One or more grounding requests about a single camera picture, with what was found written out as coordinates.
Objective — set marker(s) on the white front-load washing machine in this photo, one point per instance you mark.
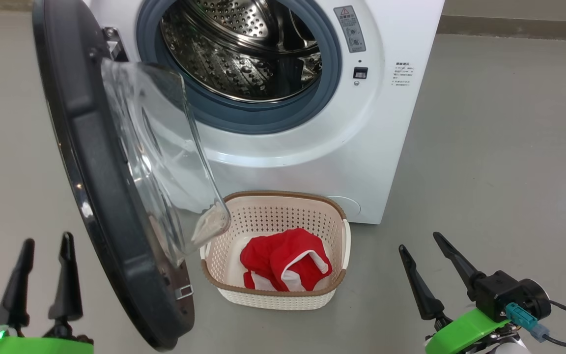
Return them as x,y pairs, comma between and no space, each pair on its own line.
312,162

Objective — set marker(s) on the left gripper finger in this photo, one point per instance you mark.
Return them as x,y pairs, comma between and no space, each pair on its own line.
17,290
67,285

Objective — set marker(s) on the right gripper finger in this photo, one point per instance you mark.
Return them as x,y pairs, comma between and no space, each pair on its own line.
420,290
457,260

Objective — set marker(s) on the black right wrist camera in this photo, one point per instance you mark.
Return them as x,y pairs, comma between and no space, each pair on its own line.
504,290

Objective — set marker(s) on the cream laundry basket brown rim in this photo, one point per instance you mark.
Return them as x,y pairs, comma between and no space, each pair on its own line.
273,297

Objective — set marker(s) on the black glass washing machine door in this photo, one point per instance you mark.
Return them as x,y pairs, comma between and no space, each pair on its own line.
96,172

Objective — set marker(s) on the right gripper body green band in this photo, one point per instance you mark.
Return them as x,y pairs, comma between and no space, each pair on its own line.
465,334

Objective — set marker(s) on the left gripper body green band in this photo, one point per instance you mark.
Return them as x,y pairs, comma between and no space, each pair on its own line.
42,345

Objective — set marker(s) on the grey warning sticker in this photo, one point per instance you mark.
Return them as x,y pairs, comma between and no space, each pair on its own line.
351,29

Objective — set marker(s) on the black door lock latch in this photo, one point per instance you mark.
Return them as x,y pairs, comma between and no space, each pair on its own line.
360,73

